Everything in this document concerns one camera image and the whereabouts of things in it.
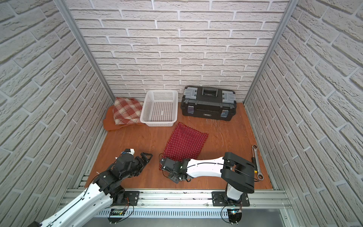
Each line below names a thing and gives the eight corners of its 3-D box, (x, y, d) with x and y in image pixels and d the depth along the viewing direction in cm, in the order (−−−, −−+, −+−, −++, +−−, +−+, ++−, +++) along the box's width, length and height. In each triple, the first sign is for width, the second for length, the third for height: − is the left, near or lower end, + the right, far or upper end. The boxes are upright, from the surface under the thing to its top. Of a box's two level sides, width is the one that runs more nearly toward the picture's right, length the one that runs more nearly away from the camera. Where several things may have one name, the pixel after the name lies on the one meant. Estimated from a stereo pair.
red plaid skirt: (110, 127, 103) (105, 120, 96) (119, 105, 117) (115, 97, 111) (138, 127, 103) (135, 120, 97) (144, 105, 118) (141, 97, 111)
